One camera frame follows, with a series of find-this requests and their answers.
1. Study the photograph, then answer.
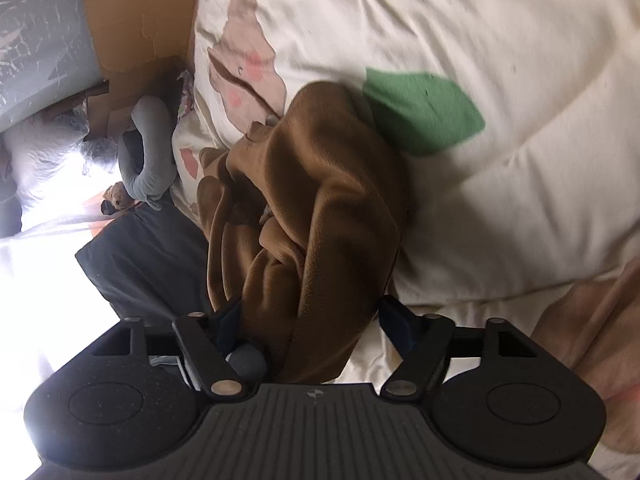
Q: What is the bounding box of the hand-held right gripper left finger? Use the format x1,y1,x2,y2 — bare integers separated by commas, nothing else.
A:
90,300,249,401

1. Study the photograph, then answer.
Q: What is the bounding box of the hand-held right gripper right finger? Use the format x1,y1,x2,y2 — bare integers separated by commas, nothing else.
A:
379,296,533,400

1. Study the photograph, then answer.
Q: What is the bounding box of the brown printed t-shirt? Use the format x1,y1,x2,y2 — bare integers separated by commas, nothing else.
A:
196,80,408,386

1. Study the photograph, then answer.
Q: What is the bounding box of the dark grey pillow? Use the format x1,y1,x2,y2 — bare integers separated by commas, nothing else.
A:
75,204,217,322

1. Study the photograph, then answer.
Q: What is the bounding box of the brown teddy bear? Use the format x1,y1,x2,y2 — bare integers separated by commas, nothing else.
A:
100,182,137,216

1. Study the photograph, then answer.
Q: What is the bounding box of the grey neck pillow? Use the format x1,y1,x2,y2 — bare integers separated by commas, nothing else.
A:
117,95,178,211

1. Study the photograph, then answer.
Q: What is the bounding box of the white bear print blanket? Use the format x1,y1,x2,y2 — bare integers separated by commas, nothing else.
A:
170,0,640,468

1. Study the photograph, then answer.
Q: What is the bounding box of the crumpled clear plastic bag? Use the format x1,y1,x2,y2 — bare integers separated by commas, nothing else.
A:
75,110,123,178

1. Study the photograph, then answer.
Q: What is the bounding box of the colourful patterned cloth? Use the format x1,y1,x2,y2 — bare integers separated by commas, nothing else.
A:
175,70,197,123

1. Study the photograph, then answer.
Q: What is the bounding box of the white pillow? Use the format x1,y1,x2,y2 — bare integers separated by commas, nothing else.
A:
0,112,121,233

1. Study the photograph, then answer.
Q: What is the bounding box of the brown cardboard sheet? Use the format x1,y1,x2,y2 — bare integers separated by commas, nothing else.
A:
75,0,203,138

